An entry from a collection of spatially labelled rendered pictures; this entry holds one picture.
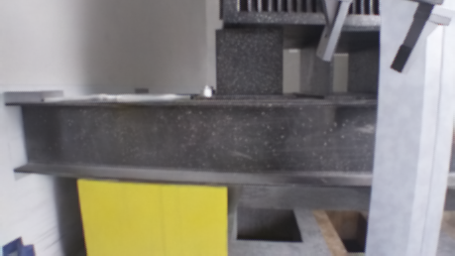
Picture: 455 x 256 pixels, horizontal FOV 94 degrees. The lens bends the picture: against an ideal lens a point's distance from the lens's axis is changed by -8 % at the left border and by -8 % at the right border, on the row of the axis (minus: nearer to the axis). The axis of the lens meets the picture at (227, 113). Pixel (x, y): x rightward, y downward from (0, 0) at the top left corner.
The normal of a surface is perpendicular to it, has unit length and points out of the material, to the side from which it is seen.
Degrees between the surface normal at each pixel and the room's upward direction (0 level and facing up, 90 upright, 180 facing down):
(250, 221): 90
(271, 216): 90
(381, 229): 90
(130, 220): 90
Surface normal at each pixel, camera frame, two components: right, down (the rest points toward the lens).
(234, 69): -0.12, 0.11
